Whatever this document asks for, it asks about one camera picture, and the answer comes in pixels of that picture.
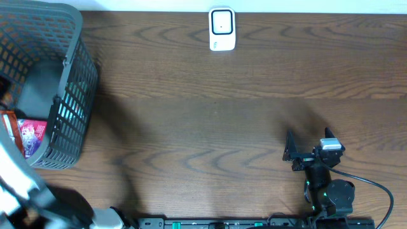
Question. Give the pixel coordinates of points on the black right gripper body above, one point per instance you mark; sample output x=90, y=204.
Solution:
x=308, y=159

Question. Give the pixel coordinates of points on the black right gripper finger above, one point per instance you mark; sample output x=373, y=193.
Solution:
x=328, y=133
x=290, y=151

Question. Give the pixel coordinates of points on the red purple floral packet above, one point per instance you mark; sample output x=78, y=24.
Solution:
x=32, y=133

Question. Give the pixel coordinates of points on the orange Top chocolate bar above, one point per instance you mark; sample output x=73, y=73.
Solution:
x=9, y=120

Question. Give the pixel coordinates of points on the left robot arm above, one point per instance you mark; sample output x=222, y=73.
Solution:
x=29, y=202

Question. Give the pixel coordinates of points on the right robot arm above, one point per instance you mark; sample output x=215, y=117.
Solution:
x=332, y=198

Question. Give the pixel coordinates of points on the grey plastic basket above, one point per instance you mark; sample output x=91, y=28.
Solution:
x=47, y=74

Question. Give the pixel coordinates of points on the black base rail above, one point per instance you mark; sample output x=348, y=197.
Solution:
x=278, y=222

